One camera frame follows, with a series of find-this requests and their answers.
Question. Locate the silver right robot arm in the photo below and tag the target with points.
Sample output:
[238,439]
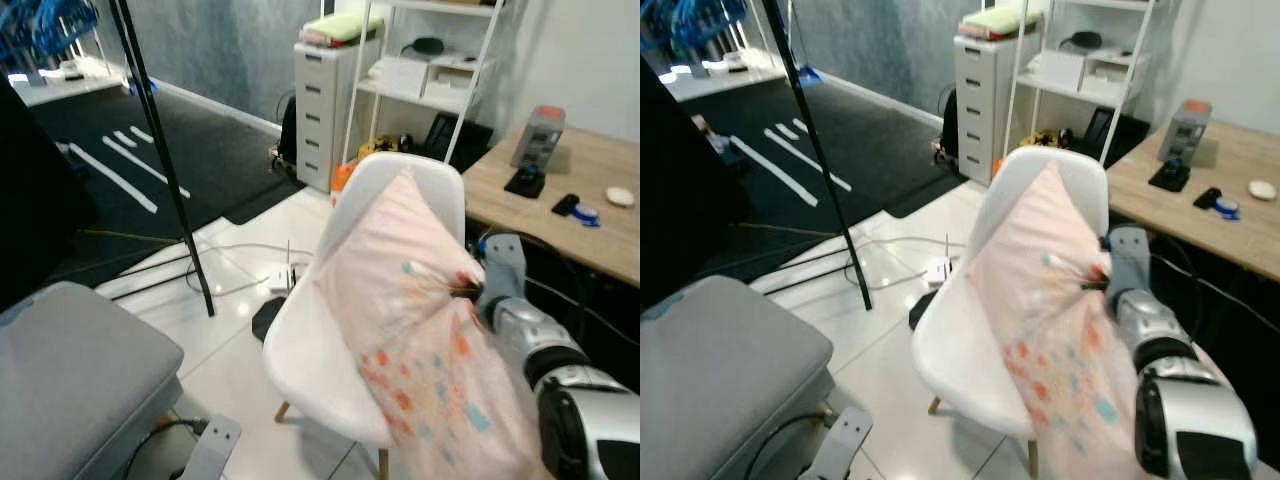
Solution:
[590,410]
[1195,420]

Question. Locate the wooden desk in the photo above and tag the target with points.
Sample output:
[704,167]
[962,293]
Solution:
[590,170]
[1235,165]

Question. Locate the orange printed bag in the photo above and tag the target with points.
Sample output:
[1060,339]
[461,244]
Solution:
[343,178]
[997,170]

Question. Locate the small black case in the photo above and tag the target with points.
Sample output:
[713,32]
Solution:
[1206,197]
[565,204]

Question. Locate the grey upholstered ottoman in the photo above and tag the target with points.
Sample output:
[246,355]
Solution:
[80,370]
[730,365]

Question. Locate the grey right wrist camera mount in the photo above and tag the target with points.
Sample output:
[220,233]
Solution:
[1130,262]
[503,275]

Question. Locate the black flat bag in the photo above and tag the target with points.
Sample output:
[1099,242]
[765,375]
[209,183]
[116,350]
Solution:
[1115,133]
[450,138]

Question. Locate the blue clothes hangers bunch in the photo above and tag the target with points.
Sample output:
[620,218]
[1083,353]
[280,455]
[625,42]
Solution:
[45,25]
[690,20]

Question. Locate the pink folded cloth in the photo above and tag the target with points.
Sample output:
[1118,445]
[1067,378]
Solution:
[975,34]
[318,40]

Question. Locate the yellow black bag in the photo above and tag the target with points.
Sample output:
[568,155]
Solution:
[1050,139]
[392,143]

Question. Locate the white drawer unit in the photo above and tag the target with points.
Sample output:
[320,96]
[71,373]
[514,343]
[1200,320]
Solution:
[320,110]
[978,105]

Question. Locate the white round dish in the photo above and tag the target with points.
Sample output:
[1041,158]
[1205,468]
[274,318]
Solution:
[1262,190]
[620,197]

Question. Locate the white shell chair wooden legs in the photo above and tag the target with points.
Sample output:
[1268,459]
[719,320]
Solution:
[955,345]
[310,350]

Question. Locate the white ladder shelf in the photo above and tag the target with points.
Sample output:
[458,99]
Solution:
[1060,88]
[405,92]

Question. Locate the black desk gadget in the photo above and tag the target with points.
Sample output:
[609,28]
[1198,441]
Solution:
[526,182]
[1169,177]

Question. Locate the black router with antennas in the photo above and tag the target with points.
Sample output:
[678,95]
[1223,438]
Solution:
[920,310]
[267,318]

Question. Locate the white storage box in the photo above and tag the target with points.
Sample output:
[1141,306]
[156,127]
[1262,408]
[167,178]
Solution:
[1060,71]
[1118,74]
[402,75]
[458,78]

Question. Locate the green folded cloth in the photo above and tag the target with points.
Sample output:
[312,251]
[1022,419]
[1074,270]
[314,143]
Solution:
[345,24]
[1003,19]

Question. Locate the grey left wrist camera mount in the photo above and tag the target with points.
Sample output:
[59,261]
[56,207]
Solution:
[213,448]
[838,440]

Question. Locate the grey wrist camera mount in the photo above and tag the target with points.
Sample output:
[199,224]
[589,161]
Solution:
[1130,262]
[838,440]
[213,448]
[503,275]

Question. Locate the black backpack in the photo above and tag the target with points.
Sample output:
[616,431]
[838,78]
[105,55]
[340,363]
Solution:
[948,125]
[287,130]

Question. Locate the black metal clothes rack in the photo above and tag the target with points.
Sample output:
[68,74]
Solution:
[815,150]
[160,150]

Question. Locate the pink floral pillow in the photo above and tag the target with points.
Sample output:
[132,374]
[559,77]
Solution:
[1070,340]
[430,340]

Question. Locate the grey box orange top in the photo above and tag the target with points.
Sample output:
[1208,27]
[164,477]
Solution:
[1186,128]
[538,135]

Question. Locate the black hanging garment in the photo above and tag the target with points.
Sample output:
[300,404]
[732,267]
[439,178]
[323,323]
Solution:
[685,190]
[35,200]

